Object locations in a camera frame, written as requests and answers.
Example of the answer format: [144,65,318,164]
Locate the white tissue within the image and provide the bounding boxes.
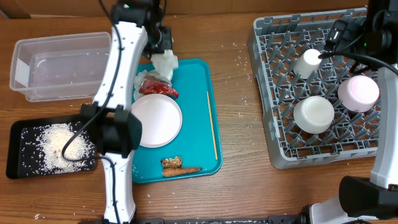
[151,50,178,85]
[132,70,172,101]

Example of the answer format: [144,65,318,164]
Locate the red snack wrapper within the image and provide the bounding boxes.
[139,79,179,99]

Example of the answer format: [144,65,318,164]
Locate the white cup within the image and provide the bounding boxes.
[293,49,322,79]

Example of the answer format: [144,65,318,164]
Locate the large white plate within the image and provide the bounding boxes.
[131,94,182,148]

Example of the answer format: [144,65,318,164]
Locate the small white bowl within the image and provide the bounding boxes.
[294,96,335,134]

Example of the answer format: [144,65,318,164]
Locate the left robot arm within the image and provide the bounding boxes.
[80,0,178,223]

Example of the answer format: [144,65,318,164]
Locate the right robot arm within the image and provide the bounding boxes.
[291,0,397,223]

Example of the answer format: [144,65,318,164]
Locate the grey dishwasher rack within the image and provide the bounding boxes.
[248,8,381,169]

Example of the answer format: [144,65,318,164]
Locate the clear plastic storage bin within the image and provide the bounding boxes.
[9,32,111,102]

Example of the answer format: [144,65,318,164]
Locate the teal serving tray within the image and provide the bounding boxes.
[132,59,223,184]

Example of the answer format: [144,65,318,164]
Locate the brown food scrap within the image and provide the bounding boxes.
[160,156,182,168]

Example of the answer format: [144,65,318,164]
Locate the wooden chopstick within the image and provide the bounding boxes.
[206,91,218,161]

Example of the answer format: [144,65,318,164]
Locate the carrot piece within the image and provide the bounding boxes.
[162,167,202,177]

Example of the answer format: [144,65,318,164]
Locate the pile of white rice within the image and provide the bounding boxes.
[19,121,96,177]

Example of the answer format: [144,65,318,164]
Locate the black rectangular tray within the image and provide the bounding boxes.
[6,115,83,179]

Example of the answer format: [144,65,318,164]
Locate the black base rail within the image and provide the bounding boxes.
[77,214,305,224]

